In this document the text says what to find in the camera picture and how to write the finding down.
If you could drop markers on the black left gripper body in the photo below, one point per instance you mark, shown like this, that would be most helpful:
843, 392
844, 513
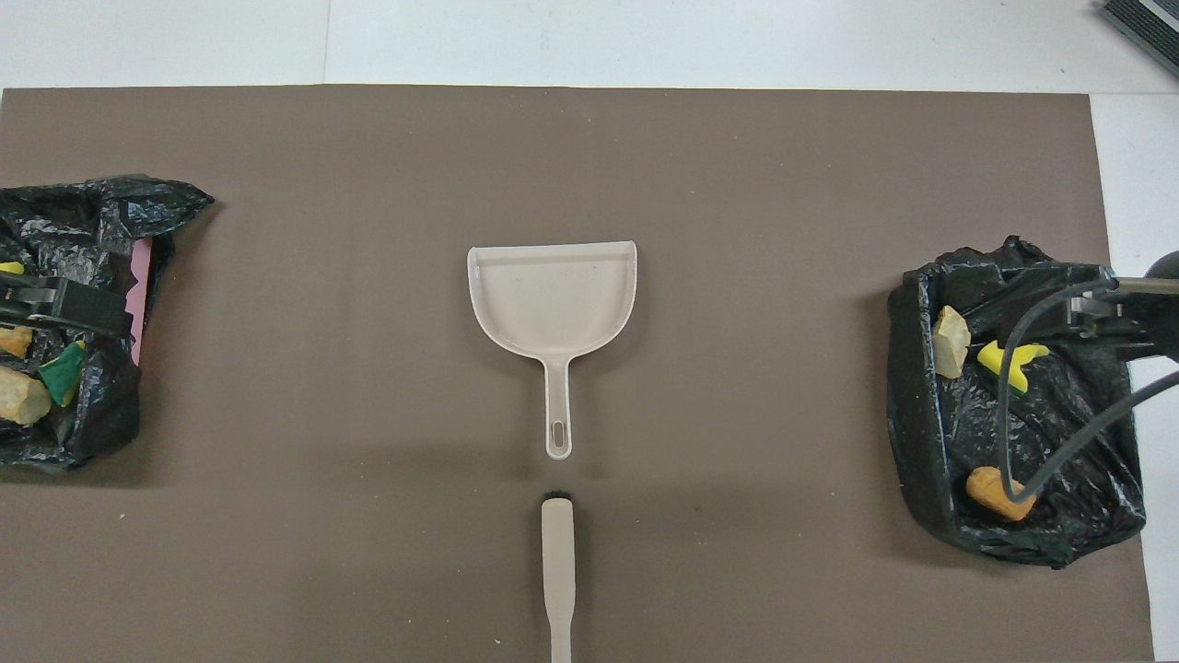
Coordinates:
23, 299

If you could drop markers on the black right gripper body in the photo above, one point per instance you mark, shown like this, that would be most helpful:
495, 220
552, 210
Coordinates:
1162, 322

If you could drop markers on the striped croissant bread piece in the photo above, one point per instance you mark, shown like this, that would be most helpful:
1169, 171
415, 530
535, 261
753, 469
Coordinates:
951, 341
14, 341
20, 396

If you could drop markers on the brown bread roll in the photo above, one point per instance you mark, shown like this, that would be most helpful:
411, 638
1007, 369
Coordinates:
990, 493

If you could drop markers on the beige plastic dustpan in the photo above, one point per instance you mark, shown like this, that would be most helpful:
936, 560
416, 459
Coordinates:
553, 295

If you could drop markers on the beige brush black bristles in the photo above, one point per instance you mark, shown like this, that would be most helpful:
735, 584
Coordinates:
558, 562

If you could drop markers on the black bag lined pink bin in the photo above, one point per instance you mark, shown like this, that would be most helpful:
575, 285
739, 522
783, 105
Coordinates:
101, 230

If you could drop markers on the dark ribbed panel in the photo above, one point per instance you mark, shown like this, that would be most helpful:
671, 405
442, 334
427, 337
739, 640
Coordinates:
1147, 28

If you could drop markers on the brown table mat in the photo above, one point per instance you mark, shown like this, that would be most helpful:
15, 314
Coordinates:
737, 166

